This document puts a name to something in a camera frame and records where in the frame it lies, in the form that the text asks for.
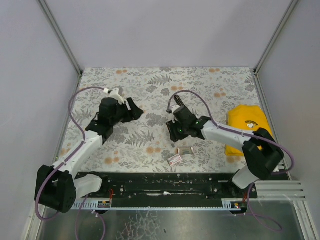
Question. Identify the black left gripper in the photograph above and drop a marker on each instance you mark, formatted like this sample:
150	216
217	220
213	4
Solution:
127	110

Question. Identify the red white staple box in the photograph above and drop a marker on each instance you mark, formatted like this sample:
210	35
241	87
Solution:
174	160

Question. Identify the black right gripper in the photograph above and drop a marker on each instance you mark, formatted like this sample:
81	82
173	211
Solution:
172	131

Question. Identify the aluminium frame post left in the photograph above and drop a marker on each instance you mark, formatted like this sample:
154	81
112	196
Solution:
59	35

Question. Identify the aluminium frame post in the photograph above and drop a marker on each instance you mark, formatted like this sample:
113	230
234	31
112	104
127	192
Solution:
285	18
59	35

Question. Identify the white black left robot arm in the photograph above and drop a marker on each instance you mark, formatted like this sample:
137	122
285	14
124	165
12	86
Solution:
57	186

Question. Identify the floral patterned table mat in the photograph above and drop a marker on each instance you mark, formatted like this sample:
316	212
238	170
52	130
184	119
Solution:
144	145

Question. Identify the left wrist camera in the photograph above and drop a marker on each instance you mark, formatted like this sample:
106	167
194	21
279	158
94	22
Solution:
115	94

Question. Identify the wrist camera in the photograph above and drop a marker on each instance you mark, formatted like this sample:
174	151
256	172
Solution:
115	94
184	116

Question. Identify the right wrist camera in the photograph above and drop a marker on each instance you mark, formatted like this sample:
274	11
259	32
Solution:
184	116

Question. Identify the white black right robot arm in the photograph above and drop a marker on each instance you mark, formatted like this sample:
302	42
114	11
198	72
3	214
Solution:
261	153

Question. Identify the yellow Snoopy cloth pouch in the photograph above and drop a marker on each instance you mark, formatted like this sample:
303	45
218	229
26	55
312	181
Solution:
248	117

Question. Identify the aluminium frame post right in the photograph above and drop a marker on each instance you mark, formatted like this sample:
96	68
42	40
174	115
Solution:
285	18

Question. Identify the white slotted cable duct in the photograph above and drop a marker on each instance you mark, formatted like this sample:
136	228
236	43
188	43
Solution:
204	204

